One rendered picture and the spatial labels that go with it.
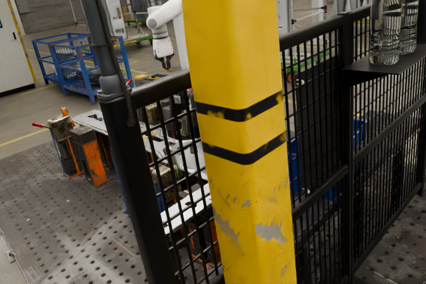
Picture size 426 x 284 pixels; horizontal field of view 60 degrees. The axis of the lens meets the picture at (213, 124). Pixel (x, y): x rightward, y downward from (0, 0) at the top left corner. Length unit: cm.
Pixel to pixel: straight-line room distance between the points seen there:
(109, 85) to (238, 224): 29
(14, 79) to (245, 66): 811
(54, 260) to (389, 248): 129
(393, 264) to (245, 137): 103
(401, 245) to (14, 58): 783
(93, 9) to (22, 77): 808
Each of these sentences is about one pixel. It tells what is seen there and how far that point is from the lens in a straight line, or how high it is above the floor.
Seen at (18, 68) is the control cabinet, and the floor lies 48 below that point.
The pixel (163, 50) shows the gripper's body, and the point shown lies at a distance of 207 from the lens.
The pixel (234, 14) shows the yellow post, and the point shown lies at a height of 163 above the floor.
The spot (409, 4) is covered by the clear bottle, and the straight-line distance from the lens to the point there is 99.
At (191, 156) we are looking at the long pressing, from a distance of 152.
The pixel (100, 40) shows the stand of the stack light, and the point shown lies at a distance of 47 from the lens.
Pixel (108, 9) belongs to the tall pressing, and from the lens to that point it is 1083.
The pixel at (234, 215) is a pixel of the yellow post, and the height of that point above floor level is 133.
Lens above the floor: 168
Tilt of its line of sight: 22 degrees down
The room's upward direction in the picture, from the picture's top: 9 degrees counter-clockwise
